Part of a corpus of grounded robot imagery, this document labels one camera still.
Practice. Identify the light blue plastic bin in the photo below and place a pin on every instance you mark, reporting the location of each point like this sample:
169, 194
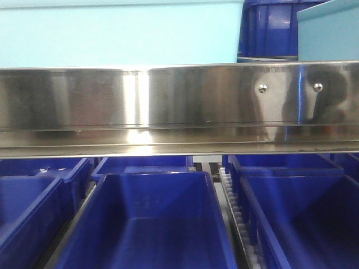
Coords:
108, 33

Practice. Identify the dark blue bin upper shelf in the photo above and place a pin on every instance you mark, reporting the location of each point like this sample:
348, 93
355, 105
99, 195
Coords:
269, 29

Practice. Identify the dark blue bin back right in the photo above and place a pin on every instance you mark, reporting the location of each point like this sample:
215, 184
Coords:
278, 165

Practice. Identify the dark blue bin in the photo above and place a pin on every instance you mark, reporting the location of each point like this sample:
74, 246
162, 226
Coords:
74, 172
349, 164
161, 220
303, 222
139, 164
278, 165
31, 215

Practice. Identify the dark blue bin back centre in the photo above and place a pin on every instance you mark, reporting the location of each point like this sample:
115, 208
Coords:
139, 164

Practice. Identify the dark blue bin front centre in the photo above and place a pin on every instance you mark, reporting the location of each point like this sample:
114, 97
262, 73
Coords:
161, 220

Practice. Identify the dark blue bin back left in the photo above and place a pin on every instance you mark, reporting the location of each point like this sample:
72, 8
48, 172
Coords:
74, 172

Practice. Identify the white roller track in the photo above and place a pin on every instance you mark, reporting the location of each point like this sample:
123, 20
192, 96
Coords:
249, 254

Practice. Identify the dark blue bin front right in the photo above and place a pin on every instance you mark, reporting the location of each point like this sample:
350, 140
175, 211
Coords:
303, 222

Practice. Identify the dark blue bin front left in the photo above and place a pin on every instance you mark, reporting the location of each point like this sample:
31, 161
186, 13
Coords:
31, 215

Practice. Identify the dark blue bin far right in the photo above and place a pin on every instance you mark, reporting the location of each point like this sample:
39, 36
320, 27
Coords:
349, 164

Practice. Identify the light blue bin right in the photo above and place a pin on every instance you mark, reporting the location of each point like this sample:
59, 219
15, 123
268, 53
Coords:
328, 31

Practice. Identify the left rail screw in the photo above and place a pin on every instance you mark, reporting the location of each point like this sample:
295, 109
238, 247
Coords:
262, 88

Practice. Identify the rail screw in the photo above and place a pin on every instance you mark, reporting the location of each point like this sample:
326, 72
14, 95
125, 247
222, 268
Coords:
317, 87
262, 88

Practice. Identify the stainless steel shelf rail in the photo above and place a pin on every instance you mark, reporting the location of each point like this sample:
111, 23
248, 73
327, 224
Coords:
207, 109

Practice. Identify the right rail screw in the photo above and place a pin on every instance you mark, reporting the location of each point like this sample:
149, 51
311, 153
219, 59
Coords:
317, 87

